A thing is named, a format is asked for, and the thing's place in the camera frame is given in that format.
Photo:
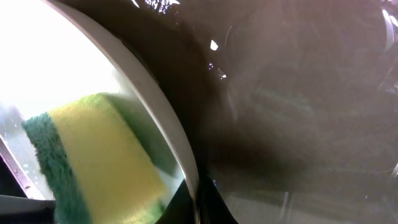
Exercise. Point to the green yellow sponge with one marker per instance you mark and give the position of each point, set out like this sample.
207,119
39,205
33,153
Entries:
95,165

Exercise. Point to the light blue plate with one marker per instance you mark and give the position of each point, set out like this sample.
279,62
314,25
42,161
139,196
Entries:
52,54

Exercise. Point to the large dark serving tray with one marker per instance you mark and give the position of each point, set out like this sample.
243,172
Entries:
290,106

